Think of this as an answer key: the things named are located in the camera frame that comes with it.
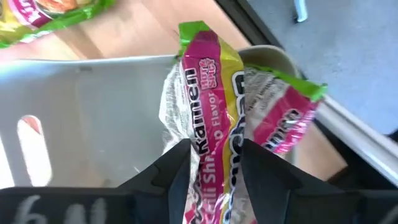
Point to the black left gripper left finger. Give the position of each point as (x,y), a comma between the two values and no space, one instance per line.
(146,193)

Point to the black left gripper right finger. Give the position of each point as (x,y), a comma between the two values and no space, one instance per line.
(273,193)

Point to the red green ramen packet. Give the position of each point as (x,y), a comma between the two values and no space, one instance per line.
(205,109)
(28,15)
(280,118)

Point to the pale beige plastic bin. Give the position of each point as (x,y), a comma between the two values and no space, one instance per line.
(109,118)

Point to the small white object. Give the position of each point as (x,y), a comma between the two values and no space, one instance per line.
(301,11)

